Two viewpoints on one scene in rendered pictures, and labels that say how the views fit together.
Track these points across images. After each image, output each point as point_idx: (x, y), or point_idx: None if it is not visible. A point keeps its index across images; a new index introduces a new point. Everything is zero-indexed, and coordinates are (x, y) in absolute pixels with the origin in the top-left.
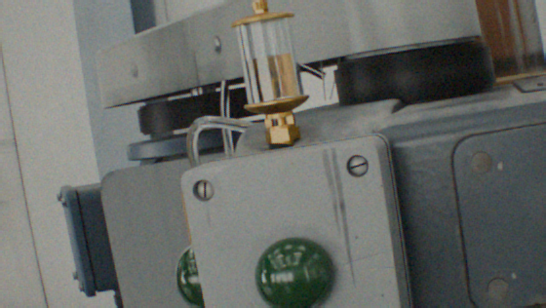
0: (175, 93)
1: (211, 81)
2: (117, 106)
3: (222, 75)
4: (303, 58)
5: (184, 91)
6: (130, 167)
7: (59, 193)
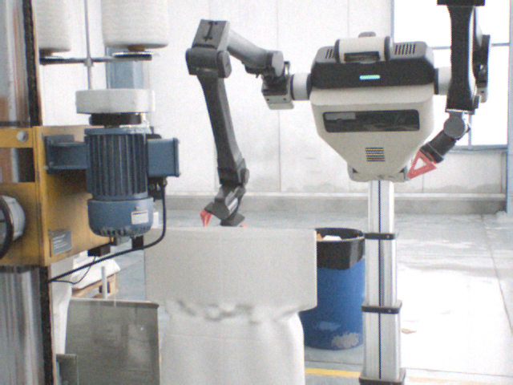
0: (119, 111)
1: (132, 112)
2: (147, 111)
3: (131, 112)
4: (122, 113)
5: (115, 111)
6: (151, 133)
7: (179, 140)
